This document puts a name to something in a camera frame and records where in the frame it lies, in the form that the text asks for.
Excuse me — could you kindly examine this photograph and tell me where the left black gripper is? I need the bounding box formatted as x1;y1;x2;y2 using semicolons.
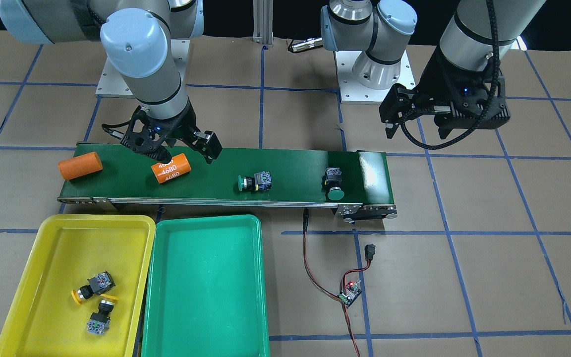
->
379;48;494;140

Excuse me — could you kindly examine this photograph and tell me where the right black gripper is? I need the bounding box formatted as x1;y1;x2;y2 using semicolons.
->
120;101;223;164

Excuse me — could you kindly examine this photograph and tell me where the orange cylinder marked 4680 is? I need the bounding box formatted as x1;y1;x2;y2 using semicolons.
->
151;153;192;184

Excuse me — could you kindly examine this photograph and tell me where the green push button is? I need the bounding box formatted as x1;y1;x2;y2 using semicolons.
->
236;171;272;192
323;167;345;201

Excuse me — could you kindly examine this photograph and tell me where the plain orange cylinder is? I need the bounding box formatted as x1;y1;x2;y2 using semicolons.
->
57;152;104;180

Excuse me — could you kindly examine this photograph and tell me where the yellow push button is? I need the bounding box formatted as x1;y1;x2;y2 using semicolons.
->
71;271;115;305
86;294;119;335

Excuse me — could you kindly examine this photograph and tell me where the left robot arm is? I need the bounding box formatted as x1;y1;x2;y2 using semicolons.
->
320;0;544;150

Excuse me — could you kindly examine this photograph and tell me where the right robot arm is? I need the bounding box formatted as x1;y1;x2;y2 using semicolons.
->
0;0;222;164

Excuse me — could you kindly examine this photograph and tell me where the green conveyor belt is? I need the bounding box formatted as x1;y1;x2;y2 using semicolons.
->
57;142;398;223

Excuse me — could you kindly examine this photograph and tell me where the green plastic tray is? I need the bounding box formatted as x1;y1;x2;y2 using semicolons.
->
141;215;271;357

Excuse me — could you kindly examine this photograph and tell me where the small controller circuit board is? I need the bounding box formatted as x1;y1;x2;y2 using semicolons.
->
338;280;362;308

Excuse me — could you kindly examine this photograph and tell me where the yellow plastic tray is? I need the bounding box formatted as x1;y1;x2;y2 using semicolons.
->
0;214;156;357

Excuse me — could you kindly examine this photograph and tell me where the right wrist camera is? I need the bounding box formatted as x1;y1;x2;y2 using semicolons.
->
102;109;168;158

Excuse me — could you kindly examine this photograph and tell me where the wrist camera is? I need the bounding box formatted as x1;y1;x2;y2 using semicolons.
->
451;77;511;129
102;109;168;158

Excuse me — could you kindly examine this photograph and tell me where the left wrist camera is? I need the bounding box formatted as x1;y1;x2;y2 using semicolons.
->
451;77;511;129

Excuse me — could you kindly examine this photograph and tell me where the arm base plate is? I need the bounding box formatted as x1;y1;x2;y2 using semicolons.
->
95;39;191;99
335;51;416;105

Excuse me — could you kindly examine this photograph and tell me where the black switch connector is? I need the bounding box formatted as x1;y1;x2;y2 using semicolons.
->
364;244;376;261

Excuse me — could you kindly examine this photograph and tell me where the red black wire cable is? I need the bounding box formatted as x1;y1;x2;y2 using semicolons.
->
302;208;371;357

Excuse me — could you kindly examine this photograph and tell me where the aluminium frame post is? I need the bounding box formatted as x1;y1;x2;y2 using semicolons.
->
252;0;274;47

